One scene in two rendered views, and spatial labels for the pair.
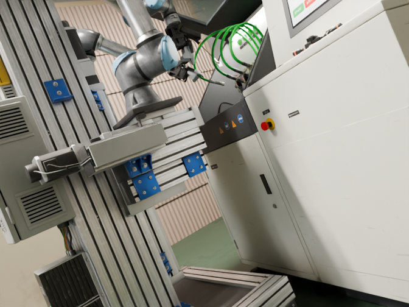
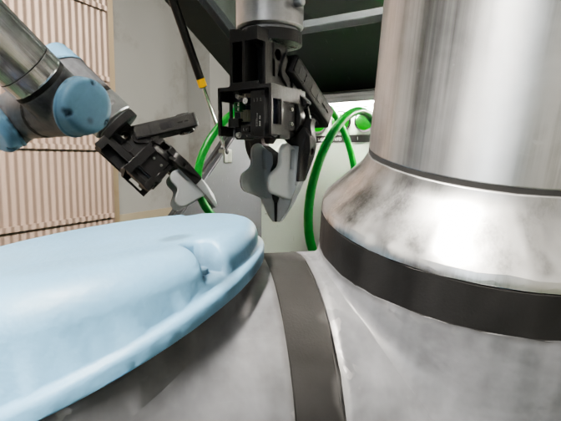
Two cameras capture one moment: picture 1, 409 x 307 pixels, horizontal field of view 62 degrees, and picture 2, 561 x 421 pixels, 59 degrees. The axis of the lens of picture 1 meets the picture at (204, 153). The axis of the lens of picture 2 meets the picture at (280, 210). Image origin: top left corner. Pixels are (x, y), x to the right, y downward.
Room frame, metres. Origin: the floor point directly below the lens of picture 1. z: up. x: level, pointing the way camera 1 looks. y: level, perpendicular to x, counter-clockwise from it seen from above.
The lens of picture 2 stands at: (1.17, 0.18, 1.29)
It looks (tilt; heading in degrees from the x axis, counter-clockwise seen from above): 6 degrees down; 329
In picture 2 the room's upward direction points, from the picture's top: straight up
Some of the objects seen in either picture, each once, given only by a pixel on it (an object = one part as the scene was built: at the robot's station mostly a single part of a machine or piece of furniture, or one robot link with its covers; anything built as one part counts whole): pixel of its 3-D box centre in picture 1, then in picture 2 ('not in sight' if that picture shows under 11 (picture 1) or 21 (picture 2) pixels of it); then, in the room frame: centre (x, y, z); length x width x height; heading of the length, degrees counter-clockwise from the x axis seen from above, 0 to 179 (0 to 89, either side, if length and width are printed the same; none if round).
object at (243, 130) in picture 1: (220, 131); not in sight; (1.81, -0.12, 0.87); 0.62 x 0.04 x 0.16; 26
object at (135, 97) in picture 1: (141, 100); not in sight; (1.35, 0.15, 1.09); 0.15 x 0.15 x 0.10
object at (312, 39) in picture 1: (318, 39); not in sight; (1.19, -0.53, 1.01); 0.23 x 0.11 x 0.06; 26
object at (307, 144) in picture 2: (188, 45); (294, 143); (1.66, -0.13, 1.31); 0.05 x 0.02 x 0.09; 26
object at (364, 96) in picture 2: (251, 18); (371, 96); (2.03, -0.57, 1.43); 0.54 x 0.03 x 0.02; 26
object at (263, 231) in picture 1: (248, 206); not in sight; (1.80, -0.11, 0.44); 0.65 x 0.02 x 0.68; 26
